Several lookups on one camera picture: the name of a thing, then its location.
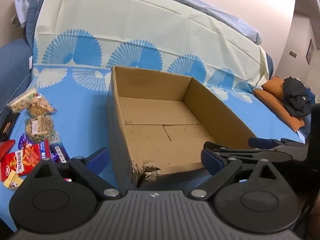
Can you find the wall switch plate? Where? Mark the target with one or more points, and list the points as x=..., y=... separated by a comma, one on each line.
x=293, y=54

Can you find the small purple candy packet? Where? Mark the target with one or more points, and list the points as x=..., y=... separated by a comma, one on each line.
x=24, y=142

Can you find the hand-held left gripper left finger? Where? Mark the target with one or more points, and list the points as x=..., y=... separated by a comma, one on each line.
x=96, y=158

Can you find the framed wall picture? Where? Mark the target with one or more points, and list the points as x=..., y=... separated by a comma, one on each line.
x=310, y=52

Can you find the clear bag of crackers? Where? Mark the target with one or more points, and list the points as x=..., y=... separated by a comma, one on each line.
x=41, y=107

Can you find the clear packet of white puffs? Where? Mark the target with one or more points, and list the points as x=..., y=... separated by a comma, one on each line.
x=20, y=102

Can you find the black chocolate bar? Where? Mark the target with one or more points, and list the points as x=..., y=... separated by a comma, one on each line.
x=7, y=127

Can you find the blue fan-print bed sheet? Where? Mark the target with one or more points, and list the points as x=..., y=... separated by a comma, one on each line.
x=82, y=110

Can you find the small red candy wrapper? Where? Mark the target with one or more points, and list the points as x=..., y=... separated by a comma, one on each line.
x=68, y=179

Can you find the dark clothing bundle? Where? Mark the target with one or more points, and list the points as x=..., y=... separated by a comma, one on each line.
x=297, y=97

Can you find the grey-blue plain sheet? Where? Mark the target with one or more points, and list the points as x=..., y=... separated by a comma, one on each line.
x=225, y=17

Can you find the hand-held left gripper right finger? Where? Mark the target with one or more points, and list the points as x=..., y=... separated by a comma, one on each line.
x=212, y=161

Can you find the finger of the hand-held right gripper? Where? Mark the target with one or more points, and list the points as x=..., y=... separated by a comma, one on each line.
x=237, y=152
x=262, y=142

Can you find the yellow snack bar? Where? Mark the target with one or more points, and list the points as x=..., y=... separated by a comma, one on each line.
x=12, y=180

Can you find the silver snack packet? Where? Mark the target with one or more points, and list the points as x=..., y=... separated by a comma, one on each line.
x=55, y=137

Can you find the orange cushion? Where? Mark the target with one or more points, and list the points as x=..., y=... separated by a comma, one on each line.
x=273, y=87
x=275, y=105

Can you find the plain red snack packet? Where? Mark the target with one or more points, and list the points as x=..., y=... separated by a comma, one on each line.
x=6, y=148

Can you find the clear nut brittle packet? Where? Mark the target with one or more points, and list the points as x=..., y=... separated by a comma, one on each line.
x=40, y=126

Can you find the printed red snack packet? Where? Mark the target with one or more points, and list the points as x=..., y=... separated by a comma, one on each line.
x=25, y=160

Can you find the brown cardboard box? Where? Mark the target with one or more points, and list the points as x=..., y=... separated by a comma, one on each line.
x=155, y=120

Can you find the long purple chocolate bar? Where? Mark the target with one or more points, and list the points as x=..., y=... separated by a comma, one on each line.
x=60, y=152

